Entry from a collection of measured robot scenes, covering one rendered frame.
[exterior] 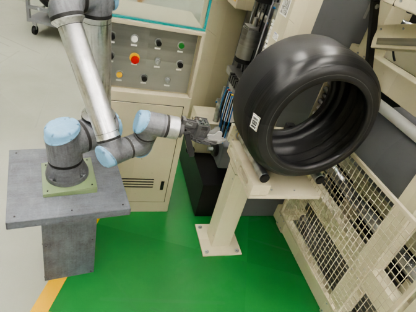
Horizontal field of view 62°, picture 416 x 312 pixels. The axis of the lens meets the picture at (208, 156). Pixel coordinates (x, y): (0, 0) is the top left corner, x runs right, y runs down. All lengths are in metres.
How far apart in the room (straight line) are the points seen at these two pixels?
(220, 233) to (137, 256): 0.53
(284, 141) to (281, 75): 0.55
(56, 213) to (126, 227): 0.84
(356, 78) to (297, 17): 0.40
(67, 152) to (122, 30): 0.67
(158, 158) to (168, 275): 0.70
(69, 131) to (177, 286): 1.09
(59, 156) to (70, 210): 0.24
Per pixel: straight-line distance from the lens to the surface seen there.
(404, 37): 1.66
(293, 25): 1.64
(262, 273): 2.37
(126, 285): 2.12
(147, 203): 2.45
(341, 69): 1.36
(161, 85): 1.99
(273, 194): 1.62
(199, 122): 1.37
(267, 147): 1.40
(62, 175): 1.69
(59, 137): 1.57
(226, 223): 2.23
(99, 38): 1.47
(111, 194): 1.72
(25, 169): 1.86
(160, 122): 1.32
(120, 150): 1.34
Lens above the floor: 1.76
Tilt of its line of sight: 34 degrees down
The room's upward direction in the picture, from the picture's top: 15 degrees clockwise
